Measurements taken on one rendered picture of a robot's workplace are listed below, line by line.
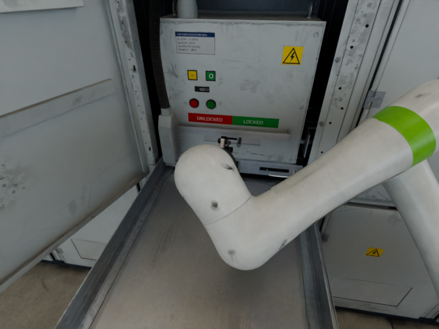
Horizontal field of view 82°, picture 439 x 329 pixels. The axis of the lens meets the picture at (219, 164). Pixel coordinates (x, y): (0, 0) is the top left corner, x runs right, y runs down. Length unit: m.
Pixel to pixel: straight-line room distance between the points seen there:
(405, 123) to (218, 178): 0.33
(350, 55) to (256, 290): 0.67
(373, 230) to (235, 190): 0.86
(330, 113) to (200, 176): 0.56
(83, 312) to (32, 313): 1.17
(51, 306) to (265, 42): 1.72
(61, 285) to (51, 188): 1.15
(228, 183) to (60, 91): 0.55
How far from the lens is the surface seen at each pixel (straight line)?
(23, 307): 1.96
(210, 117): 0.91
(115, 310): 0.73
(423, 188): 0.72
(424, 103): 0.56
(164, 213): 0.89
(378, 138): 0.50
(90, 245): 1.65
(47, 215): 0.88
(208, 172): 0.39
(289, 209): 0.43
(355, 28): 0.80
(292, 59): 0.83
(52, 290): 1.94
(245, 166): 0.98
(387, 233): 1.23
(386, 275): 1.46
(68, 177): 0.87
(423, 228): 0.74
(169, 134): 0.85
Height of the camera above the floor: 1.48
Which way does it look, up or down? 36 degrees down
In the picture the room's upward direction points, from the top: straight up
